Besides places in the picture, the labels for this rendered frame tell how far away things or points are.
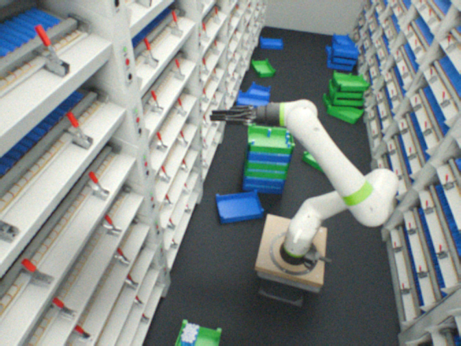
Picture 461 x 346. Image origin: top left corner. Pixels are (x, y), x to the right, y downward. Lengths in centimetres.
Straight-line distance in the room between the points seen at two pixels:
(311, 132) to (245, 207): 125
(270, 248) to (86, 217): 105
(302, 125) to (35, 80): 78
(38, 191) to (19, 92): 20
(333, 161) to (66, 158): 83
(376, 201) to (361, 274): 101
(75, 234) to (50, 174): 19
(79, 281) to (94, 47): 64
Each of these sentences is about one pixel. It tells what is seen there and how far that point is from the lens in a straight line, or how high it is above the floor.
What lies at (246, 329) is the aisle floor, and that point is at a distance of 188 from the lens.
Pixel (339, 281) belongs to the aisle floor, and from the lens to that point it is 212.
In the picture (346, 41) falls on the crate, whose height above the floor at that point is 16.
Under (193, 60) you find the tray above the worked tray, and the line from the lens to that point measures 161.
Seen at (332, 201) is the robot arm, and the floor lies 68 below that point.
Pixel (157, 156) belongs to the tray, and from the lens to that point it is 134.
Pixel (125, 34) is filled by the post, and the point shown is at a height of 143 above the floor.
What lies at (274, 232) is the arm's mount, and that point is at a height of 33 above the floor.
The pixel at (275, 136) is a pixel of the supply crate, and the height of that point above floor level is 40.
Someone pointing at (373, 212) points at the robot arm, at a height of 90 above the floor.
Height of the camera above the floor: 177
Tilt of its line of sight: 45 degrees down
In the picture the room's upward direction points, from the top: 5 degrees clockwise
